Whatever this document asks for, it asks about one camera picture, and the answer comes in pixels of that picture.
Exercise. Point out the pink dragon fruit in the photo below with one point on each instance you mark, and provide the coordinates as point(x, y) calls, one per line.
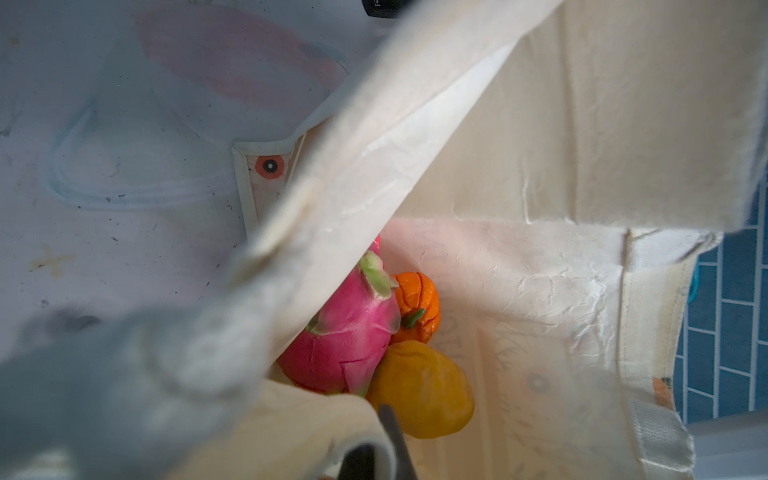
point(340, 348)

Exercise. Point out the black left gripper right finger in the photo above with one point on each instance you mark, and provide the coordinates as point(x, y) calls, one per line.
point(404, 467)

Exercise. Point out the cream floral tote bag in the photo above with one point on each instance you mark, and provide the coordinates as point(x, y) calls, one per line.
point(185, 183)

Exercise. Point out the black small device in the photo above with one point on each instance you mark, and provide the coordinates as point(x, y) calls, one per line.
point(387, 9)

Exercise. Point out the orange pumpkin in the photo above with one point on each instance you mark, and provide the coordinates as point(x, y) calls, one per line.
point(419, 306)

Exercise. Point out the yellow potato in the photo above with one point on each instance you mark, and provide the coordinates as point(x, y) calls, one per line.
point(429, 393)

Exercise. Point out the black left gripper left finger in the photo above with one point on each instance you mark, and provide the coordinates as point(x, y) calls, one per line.
point(358, 464)

